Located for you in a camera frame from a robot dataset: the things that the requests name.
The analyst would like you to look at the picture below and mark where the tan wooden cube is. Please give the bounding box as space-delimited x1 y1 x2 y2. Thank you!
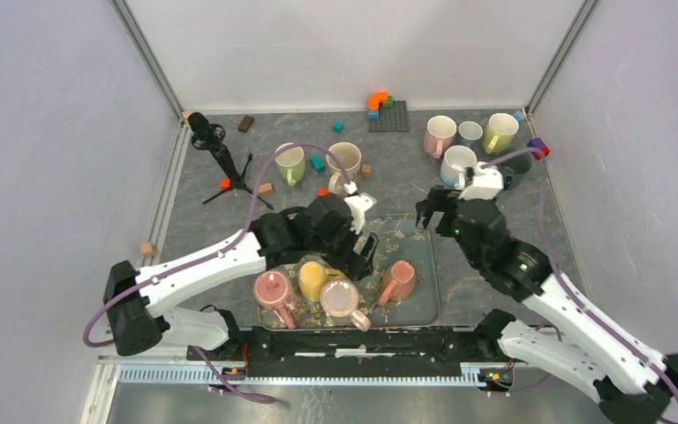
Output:
361 164 373 178

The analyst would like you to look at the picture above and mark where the tan rectangular block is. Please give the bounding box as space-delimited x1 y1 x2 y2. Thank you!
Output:
258 183 275 197

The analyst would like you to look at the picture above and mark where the grey lego baseplate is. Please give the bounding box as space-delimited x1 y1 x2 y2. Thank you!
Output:
367 101 410 133

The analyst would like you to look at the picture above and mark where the black microphone tripod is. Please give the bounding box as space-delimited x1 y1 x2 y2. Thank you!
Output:
183 110 253 205

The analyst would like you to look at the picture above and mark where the cream and green mug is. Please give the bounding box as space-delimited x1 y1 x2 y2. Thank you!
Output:
326 142 362 196

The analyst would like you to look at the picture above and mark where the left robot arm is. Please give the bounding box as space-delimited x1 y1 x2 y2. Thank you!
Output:
101 193 378 360

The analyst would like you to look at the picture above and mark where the pale pink mug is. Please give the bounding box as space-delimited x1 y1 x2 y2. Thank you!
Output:
320 279 371 331

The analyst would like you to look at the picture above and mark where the dark teal mug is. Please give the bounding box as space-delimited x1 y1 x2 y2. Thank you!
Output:
497 154 531 191

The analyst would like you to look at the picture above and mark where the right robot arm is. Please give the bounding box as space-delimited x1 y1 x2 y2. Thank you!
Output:
416 185 678 423

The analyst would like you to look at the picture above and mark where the tan cube at left edge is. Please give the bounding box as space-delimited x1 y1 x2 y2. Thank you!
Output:
139 241 157 258

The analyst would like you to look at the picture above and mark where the light green mug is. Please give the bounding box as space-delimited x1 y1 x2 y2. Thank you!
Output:
275 143 305 186

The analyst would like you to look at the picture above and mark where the orange curved block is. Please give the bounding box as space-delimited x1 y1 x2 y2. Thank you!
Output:
367 91 388 110

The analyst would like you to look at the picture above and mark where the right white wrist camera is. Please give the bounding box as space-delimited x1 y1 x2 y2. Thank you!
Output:
458 163 504 201

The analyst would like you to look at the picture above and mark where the yellow mug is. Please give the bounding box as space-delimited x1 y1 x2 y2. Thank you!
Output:
298 261 346 302

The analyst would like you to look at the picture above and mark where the yellow-green hexagonal mug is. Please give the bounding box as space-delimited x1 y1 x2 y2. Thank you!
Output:
481 113 519 155

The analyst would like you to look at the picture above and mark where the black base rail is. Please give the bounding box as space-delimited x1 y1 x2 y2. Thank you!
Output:
185 326 511 378

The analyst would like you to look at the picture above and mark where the coral mug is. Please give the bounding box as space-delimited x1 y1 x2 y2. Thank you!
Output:
378 261 418 307

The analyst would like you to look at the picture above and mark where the light blue mug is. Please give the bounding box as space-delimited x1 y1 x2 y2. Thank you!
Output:
440 146 478 190

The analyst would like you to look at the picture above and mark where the light pink hexagonal mug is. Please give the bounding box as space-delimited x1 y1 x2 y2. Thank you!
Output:
423 115 457 159

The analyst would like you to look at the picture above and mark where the purple and red block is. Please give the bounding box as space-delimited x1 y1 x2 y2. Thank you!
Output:
527 138 551 161

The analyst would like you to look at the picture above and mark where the blue-grey square mug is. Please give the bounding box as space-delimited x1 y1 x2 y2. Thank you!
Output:
458 120 484 148

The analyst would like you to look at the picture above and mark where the floral teal tray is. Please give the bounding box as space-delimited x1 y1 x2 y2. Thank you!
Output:
257 214 441 330

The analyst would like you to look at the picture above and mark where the brown block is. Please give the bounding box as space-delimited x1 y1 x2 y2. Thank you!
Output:
237 115 255 133

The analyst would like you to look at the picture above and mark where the teal rectangular block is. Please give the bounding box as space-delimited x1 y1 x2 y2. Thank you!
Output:
310 155 326 174

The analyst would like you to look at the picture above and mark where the red-pink mug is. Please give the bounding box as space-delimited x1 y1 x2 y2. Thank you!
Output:
252 269 298 329

